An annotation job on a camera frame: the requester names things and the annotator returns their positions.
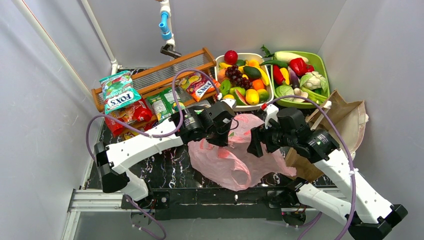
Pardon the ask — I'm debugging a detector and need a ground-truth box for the white pipe with blue valve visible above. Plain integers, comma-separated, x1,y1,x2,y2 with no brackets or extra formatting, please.
158,0,182,59

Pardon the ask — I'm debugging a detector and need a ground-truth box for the purple eggplant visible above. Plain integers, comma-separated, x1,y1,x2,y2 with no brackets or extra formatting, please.
287,67,300,89

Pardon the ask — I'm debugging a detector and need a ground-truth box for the dark green avocado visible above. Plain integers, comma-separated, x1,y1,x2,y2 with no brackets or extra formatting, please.
243,65,262,80

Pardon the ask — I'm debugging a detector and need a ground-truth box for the white corner pipe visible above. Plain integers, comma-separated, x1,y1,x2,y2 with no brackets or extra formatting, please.
81,0,119,75

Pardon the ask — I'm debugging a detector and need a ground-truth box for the peach fruit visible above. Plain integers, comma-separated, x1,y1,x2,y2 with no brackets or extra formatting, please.
216,68,227,83

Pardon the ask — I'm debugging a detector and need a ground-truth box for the green bell pepper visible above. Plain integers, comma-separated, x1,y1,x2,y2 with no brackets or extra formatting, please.
219,78,232,97

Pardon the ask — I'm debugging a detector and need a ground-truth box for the yellow banana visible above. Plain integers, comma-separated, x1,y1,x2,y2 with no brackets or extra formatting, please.
255,67,270,86

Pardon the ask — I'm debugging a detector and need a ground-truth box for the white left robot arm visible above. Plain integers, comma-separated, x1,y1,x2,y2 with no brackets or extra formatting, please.
94,99,236,202

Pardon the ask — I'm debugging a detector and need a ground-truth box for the yellow lemon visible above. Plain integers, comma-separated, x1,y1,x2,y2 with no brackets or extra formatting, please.
245,89,260,106

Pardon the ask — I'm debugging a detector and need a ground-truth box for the orange Fox's candy bag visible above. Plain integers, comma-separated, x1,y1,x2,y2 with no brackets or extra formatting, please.
179,72,215,102

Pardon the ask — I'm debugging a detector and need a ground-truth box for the green vegetable basin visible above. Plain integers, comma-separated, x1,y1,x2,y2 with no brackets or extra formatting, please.
273,50,328,109

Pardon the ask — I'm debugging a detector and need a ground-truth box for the watermelon slice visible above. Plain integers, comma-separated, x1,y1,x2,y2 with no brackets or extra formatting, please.
233,89,249,106

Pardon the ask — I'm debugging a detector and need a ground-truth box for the green cabbage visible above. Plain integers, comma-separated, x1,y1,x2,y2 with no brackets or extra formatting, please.
275,85,294,98

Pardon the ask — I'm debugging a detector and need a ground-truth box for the aluminium base frame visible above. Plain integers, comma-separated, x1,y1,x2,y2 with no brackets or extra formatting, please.
61,189,123,240

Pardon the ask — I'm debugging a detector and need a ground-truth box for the white fruit basin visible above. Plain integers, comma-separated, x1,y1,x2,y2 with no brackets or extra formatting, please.
214,53,275,112

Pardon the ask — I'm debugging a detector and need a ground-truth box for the dark grape bunch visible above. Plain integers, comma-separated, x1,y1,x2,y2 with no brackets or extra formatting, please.
225,65,252,90

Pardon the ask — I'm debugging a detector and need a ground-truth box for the red chili pepper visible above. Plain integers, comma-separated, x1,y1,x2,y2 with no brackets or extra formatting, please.
272,65,285,86

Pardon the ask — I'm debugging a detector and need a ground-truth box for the green Fox's candy bag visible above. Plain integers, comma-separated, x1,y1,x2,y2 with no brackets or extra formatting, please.
99,70,142,114

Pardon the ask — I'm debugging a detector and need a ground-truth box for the tangerine at basin back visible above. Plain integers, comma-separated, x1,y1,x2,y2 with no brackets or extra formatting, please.
247,59,260,68

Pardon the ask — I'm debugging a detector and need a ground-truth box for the pink plastic grocery bag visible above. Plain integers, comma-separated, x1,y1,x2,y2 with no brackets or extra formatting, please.
188,113,297,191

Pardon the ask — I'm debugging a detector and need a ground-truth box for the cauliflower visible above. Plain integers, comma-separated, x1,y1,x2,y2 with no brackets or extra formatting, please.
299,71,329,94

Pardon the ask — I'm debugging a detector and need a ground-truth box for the green snack packet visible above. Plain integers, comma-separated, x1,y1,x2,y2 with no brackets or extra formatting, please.
146,87,186,124

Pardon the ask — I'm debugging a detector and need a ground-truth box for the red apple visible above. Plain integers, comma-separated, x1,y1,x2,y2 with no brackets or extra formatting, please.
224,50,238,65

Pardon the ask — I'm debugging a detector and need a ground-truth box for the red snack bag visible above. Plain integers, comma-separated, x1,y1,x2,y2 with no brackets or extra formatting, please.
104,98,153,137

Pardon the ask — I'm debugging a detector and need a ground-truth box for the red bell pepper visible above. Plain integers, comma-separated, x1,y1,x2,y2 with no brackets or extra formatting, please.
289,57,307,77

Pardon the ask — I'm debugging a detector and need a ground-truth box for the brown paper bag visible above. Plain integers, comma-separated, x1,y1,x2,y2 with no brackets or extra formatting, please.
284,89,369,182

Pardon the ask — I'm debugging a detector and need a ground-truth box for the wooden slatted rack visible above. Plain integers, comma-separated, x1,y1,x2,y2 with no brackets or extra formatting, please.
91,47,217,128

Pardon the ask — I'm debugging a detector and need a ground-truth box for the green cucumber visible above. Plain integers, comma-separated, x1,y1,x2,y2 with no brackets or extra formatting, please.
259,59,288,68

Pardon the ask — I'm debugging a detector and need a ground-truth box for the yellow orange small fruit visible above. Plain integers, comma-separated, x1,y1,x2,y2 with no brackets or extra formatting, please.
222,94,235,100

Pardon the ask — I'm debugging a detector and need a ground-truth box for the yellow corn pepper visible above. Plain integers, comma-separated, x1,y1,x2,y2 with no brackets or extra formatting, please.
279,67,290,85

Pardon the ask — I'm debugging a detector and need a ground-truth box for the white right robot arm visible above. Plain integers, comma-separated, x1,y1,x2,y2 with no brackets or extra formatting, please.
247,104,408,240

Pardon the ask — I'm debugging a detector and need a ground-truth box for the white radish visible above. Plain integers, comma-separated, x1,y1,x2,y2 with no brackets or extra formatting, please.
274,51,309,63

